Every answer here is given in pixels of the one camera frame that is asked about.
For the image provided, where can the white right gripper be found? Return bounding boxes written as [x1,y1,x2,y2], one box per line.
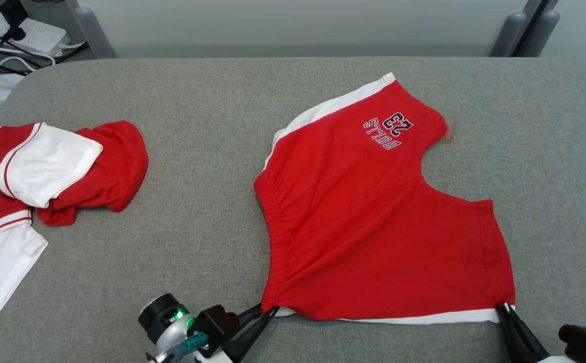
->
[497,304,573,363]

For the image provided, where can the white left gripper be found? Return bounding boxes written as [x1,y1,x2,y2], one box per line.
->
[192,304,279,363]

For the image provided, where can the red shorts with white stripe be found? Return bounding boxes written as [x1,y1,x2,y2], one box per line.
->
[253,72,516,325]

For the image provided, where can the red and white basketball jersey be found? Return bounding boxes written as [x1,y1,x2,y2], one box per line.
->
[0,120,149,327]

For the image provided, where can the wide pale grey partition panel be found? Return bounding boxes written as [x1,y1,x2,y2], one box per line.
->
[79,0,530,59]

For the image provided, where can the narrow pale grey partition panel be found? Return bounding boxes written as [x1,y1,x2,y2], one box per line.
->
[540,0,586,57]

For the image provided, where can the black power adapter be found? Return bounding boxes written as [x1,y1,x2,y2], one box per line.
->
[0,0,29,41]

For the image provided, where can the teal left camera connector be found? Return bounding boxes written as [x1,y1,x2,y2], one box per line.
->
[179,331,208,353]

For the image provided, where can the grey metal partition post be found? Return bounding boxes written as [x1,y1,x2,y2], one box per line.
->
[63,0,117,59]
[523,0,560,57]
[490,0,545,57]

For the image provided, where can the white power strip with cables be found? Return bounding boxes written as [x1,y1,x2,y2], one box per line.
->
[0,24,90,76]

